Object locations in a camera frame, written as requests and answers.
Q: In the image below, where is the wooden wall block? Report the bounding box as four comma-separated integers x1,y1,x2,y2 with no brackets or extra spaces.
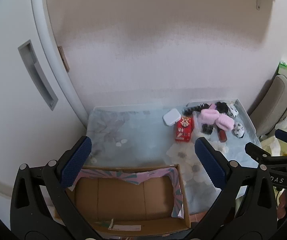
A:
58,46,70,72

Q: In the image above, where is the beige chair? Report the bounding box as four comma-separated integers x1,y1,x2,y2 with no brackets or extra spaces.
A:
249,75,287,137

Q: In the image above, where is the black comb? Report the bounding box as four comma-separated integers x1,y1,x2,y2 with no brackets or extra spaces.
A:
183,104,210,115

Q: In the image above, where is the black hair claw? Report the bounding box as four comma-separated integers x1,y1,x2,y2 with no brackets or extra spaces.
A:
215,101,229,113

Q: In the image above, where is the dark red lipstick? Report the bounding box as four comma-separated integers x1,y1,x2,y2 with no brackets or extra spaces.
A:
217,127,227,142

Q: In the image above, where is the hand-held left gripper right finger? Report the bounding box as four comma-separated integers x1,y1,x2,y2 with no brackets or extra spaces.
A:
187,137,278,240

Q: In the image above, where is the white refrigerator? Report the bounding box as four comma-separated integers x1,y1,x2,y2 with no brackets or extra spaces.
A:
0,0,89,200

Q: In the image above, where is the brown cardboard box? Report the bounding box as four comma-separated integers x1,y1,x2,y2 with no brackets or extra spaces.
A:
53,164,191,238

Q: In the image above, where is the white flat case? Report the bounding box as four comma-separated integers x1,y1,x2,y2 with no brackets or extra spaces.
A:
163,108,180,126

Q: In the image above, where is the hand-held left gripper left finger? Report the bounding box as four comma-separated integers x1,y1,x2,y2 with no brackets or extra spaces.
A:
10,135,101,240

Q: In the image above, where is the red printed box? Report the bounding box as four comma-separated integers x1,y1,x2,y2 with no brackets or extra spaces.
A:
175,116,193,142

